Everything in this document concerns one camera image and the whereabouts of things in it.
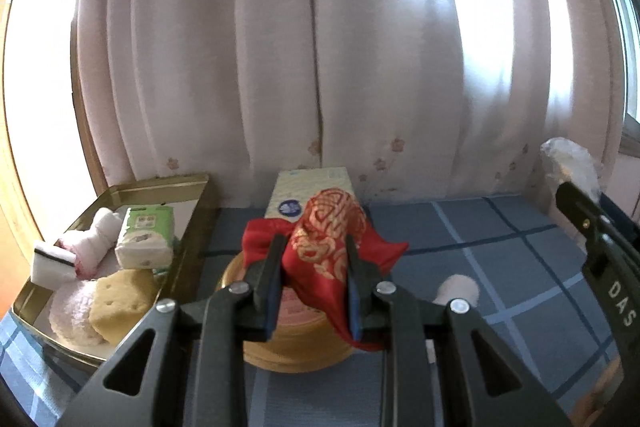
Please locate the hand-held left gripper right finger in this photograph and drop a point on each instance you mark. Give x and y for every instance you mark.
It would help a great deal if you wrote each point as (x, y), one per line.
(353, 307)

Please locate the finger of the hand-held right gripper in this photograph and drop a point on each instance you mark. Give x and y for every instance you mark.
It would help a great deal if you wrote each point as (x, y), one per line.
(575, 207)

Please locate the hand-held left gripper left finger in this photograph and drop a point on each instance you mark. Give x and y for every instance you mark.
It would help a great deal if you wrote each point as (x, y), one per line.
(270, 307)

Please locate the red cloth gold pattern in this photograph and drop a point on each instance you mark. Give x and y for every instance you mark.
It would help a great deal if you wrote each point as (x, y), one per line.
(320, 227)

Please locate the gold metal tray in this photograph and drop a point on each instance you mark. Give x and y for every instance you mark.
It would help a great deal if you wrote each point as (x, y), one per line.
(190, 207)

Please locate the green tissue pack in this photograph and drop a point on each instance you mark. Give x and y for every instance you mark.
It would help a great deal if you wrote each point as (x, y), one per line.
(142, 237)

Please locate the yellow biscuit-shaped sponge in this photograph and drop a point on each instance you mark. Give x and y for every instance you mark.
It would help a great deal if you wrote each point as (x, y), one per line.
(120, 302)

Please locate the pink knitted cloth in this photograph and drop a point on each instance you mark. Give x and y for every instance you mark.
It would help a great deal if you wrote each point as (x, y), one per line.
(100, 232)

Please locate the pale pink fluffy round pad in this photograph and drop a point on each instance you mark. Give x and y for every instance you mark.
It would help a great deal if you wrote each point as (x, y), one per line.
(70, 312)

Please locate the white sponge black stripe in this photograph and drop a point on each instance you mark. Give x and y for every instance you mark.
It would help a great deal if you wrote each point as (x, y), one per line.
(50, 267)

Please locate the white plastic bag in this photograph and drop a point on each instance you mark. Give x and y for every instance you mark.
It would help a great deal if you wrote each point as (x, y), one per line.
(570, 162)

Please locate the round gold tin pink lid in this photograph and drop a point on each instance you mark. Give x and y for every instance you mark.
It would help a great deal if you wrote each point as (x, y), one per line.
(300, 347)

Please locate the blue checked cloth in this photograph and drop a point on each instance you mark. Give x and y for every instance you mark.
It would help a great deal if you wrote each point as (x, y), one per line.
(500, 257)

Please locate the white rolled towel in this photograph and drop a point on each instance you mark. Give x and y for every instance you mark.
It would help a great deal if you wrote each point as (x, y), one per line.
(460, 287)

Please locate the pale yellow tissue box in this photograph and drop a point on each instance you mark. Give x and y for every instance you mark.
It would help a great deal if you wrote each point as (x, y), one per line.
(310, 187)

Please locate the pale pink floral curtain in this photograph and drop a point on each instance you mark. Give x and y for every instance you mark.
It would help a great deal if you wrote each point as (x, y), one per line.
(400, 57)

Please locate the window frame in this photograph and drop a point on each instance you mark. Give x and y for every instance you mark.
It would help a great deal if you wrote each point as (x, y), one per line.
(631, 57)

